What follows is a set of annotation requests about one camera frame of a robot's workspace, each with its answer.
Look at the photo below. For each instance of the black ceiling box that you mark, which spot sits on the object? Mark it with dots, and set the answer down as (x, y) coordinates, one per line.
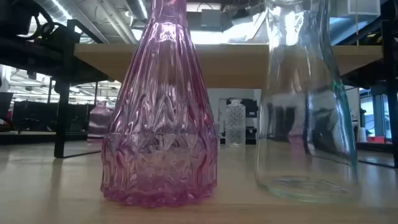
(216, 20)

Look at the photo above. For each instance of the black desk row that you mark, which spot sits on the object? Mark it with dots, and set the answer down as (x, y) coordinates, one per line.
(40, 116)

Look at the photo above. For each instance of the white roll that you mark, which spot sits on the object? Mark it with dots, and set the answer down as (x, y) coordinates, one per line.
(362, 135)

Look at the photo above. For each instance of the black office chair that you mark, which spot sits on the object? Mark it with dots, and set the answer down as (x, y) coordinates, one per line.
(5, 105)

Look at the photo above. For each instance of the wooden shelf with black legs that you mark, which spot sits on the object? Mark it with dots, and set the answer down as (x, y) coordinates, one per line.
(233, 65)

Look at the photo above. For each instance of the tall pink glass vase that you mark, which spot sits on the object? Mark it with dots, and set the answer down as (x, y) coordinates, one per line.
(158, 124)

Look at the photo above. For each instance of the large clear glass vase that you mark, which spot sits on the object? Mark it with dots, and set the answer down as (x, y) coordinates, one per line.
(311, 155)

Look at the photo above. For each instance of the silver ceiling duct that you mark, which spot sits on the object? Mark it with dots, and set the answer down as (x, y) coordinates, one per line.
(66, 11)
(138, 9)

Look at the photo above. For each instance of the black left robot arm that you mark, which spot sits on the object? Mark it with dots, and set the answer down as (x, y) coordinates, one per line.
(31, 53)

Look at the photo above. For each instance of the red box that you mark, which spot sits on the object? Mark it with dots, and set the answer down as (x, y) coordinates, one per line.
(376, 139)

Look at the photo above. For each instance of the pink ribbed glass vase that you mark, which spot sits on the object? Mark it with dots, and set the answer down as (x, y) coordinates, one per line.
(99, 121)

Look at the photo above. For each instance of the clear square glass vase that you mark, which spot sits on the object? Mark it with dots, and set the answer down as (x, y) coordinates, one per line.
(217, 133)

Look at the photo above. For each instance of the clear crosshatched glass bottle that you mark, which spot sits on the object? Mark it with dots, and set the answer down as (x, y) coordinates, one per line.
(235, 124)

